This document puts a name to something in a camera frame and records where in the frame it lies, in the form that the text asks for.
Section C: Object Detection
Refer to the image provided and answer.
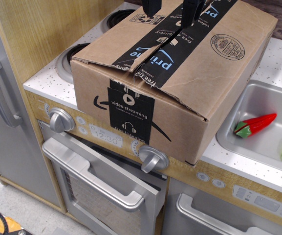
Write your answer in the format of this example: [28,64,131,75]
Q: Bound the silver toy sink basin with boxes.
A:
[216,80,282,170]

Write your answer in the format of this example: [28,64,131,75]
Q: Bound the right silver oven knob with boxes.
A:
[138,145,169,173]

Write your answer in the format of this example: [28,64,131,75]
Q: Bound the toy stove burner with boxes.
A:
[101,9,135,33]
[56,43,90,84]

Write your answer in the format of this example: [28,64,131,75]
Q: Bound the silver toy oven door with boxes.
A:
[42,138,168,235]

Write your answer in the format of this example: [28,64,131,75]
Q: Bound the silver toy dishwasher door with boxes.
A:
[162,179,282,235]

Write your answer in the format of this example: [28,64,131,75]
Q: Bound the red toy chili pepper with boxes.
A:
[234,113,277,139]

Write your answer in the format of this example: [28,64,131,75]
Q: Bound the silver toy fridge door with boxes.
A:
[0,36,61,208]

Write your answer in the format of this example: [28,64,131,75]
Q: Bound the cardboard box with black tape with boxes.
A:
[71,0,278,165]

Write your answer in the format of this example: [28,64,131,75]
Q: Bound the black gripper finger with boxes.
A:
[181,0,205,27]
[141,0,162,17]

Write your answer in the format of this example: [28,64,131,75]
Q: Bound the front toy stove burner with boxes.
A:
[56,43,90,84]

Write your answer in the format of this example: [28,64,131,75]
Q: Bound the left silver oven knob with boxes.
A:
[49,107,75,133]

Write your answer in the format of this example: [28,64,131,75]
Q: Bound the silver oven knob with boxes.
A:
[49,107,75,133]
[138,145,169,173]

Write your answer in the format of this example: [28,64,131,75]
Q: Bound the rear toy stove burner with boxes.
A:
[101,9,135,33]

